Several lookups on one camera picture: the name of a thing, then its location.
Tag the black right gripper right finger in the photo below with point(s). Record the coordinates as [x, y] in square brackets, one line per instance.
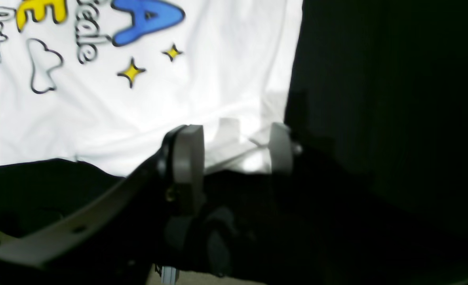
[362, 239]

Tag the white printed t-shirt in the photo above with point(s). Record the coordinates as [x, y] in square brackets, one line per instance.
[102, 81]

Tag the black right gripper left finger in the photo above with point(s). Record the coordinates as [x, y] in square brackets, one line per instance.
[108, 242]

